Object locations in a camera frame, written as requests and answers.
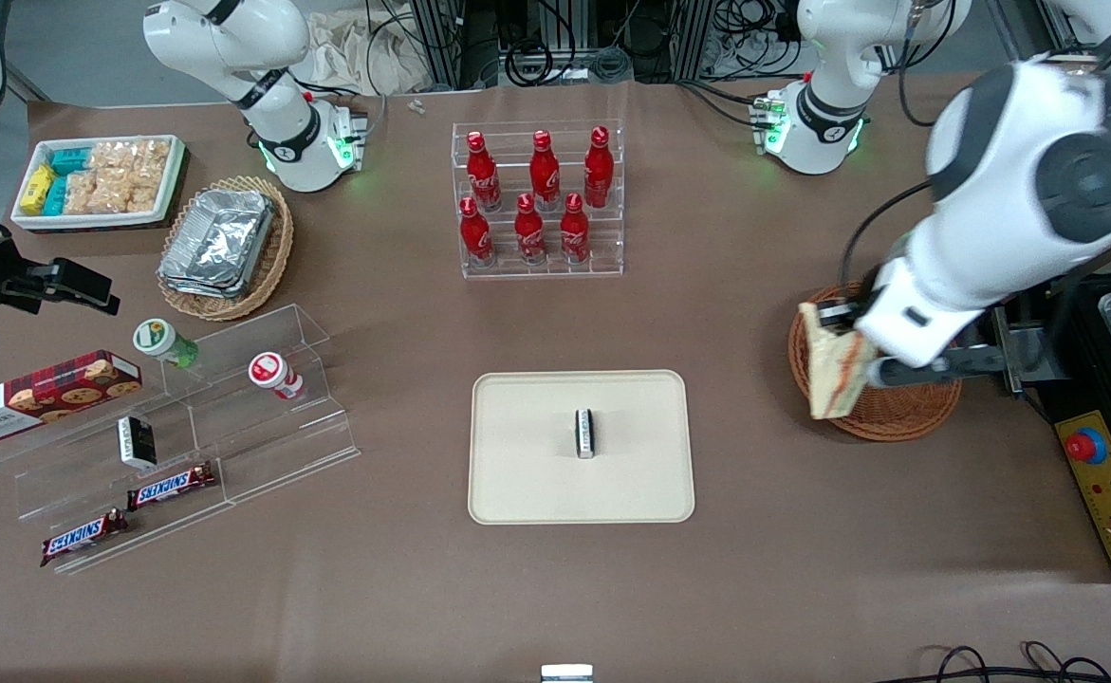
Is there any triangular sandwich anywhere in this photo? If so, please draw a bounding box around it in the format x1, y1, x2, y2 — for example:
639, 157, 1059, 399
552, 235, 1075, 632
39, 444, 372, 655
799, 301, 880, 421

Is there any round wicker basket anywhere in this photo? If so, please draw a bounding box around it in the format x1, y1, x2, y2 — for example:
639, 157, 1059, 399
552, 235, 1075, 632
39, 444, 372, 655
787, 278, 964, 443

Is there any oval wicker basket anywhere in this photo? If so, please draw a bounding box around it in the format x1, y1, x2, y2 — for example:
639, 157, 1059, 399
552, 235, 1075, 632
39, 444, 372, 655
157, 175, 295, 322

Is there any beige plastic serving tray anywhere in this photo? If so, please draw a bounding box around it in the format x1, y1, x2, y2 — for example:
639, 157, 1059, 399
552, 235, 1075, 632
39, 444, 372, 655
468, 370, 696, 526

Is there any rice cracker bag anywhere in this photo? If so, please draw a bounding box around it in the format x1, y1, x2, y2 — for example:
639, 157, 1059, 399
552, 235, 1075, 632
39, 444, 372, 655
62, 171, 165, 216
90, 139, 173, 179

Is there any green lidded snack cup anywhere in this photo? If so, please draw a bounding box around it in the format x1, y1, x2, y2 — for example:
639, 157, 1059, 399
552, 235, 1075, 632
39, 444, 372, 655
133, 318, 200, 369

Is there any yellow snack packet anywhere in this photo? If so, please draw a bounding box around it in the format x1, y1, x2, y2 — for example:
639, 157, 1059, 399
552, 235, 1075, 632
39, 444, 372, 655
22, 166, 53, 215

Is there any red plaid cookie box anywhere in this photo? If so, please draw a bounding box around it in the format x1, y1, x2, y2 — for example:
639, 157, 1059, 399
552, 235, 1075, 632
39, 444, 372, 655
0, 350, 143, 443

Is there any white rectangular snack bin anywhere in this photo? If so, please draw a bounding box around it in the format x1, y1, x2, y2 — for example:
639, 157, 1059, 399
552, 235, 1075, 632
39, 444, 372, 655
9, 135, 186, 233

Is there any aluminium foil container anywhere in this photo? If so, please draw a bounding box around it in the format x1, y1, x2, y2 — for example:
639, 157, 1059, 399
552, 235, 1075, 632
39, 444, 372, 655
158, 188, 276, 300

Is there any black appliance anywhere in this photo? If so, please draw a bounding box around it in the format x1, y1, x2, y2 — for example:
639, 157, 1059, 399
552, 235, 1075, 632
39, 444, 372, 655
991, 270, 1111, 428

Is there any red emergency stop button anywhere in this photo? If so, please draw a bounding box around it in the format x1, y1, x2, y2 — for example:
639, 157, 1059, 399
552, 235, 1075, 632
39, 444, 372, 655
1065, 429, 1108, 466

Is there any red lidded snack cup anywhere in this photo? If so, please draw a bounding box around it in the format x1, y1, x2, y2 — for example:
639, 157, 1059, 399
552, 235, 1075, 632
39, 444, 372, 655
249, 352, 306, 400

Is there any Snickers chocolate bar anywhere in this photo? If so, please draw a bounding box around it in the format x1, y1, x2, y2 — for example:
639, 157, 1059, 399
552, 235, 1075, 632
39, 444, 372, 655
40, 509, 129, 567
126, 462, 217, 511

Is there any clear acrylic stepped stand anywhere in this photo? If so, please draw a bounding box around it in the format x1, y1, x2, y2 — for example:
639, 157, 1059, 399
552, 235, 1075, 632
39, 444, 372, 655
0, 304, 361, 577

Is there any red cola bottle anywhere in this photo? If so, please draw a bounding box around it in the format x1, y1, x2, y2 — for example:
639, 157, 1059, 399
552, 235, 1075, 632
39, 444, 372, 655
529, 130, 561, 212
459, 196, 496, 268
466, 131, 502, 212
583, 126, 615, 210
560, 193, 591, 265
514, 193, 547, 267

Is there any clear acrylic bottle rack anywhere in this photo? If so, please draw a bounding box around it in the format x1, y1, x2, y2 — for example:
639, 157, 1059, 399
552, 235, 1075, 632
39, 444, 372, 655
451, 119, 625, 279

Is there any white crumpled plastic bag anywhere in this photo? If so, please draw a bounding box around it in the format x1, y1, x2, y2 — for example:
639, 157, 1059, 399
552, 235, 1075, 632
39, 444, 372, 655
304, 9, 435, 96

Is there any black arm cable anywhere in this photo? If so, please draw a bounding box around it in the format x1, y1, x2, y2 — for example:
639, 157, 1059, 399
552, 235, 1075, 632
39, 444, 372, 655
838, 180, 935, 287

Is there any grey metal bracket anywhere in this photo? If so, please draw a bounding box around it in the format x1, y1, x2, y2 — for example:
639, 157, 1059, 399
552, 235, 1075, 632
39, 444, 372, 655
991, 304, 1049, 395

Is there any black floor cable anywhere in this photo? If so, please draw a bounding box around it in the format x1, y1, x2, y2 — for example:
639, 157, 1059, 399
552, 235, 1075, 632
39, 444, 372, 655
897, 641, 1111, 683

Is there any coiled black cable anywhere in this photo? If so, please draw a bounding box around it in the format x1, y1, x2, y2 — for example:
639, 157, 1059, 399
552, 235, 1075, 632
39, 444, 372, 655
503, 36, 556, 88

